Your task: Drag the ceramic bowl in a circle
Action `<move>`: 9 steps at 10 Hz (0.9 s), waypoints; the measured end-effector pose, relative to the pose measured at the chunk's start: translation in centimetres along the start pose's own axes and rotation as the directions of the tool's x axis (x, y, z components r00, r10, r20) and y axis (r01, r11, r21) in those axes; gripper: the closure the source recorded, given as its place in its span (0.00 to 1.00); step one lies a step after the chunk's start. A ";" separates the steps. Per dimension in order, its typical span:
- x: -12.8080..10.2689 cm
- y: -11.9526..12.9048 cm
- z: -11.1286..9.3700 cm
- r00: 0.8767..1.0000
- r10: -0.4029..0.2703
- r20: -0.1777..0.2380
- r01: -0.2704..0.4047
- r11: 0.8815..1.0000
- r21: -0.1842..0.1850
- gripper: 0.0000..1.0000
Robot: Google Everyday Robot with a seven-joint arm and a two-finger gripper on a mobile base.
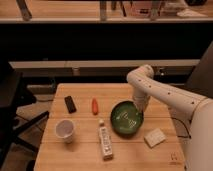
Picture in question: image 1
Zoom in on green ceramic bowl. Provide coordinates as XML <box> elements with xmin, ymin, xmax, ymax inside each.
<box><xmin>110</xmin><ymin>101</ymin><xmax>144</xmax><ymax>136</ymax></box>

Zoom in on orange carrot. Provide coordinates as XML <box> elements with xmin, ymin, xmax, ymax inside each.
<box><xmin>92</xmin><ymin>98</ymin><xmax>99</xmax><ymax>115</ymax></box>

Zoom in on dark chair right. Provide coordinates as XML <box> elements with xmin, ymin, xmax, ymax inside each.
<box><xmin>186</xmin><ymin>41</ymin><xmax>213</xmax><ymax>99</ymax></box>

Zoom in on white paper cup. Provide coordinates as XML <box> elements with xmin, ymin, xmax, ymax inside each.
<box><xmin>55</xmin><ymin>120</ymin><xmax>75</xmax><ymax>143</ymax></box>

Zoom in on beige sponge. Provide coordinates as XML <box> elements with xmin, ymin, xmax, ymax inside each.
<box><xmin>144</xmin><ymin>128</ymin><xmax>166</xmax><ymax>148</ymax></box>

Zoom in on black office chair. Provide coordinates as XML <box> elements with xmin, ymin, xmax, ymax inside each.
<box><xmin>0</xmin><ymin>61</ymin><xmax>49</xmax><ymax>168</ymax></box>

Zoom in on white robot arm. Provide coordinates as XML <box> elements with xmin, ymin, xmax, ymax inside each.
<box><xmin>126</xmin><ymin>65</ymin><xmax>213</xmax><ymax>171</ymax></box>

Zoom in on white remote control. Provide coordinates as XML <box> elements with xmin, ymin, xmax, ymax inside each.
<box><xmin>99</xmin><ymin>119</ymin><xmax>113</xmax><ymax>160</ymax></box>

